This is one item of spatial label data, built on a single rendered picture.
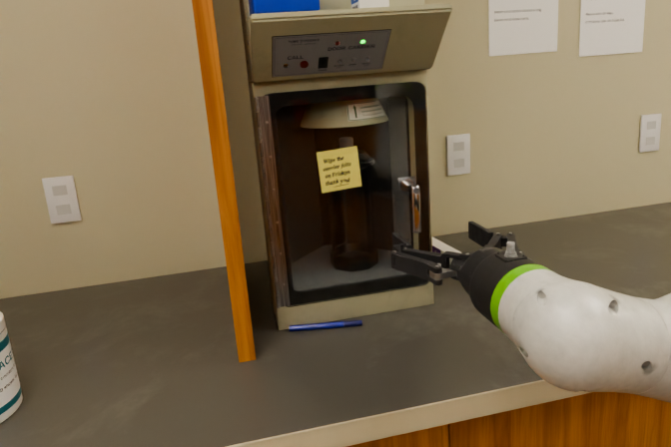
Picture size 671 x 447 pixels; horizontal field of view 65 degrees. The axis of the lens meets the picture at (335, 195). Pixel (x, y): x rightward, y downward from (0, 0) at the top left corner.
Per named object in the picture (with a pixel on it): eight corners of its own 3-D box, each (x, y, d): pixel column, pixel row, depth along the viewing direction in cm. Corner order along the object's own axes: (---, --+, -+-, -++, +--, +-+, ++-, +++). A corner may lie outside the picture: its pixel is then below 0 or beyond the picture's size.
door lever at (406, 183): (414, 224, 101) (401, 226, 101) (412, 177, 99) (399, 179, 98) (424, 232, 96) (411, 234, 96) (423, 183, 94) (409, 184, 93)
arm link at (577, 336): (583, 297, 46) (543, 409, 48) (691, 318, 49) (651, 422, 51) (499, 248, 59) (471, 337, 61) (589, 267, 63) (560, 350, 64)
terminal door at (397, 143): (280, 306, 100) (258, 94, 90) (430, 282, 105) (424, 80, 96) (281, 308, 99) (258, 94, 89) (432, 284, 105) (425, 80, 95)
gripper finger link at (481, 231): (488, 232, 82) (493, 231, 82) (467, 221, 89) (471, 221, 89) (488, 250, 83) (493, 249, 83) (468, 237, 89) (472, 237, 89)
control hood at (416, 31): (251, 82, 90) (244, 21, 87) (427, 68, 96) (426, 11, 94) (255, 83, 79) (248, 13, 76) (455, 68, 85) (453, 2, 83)
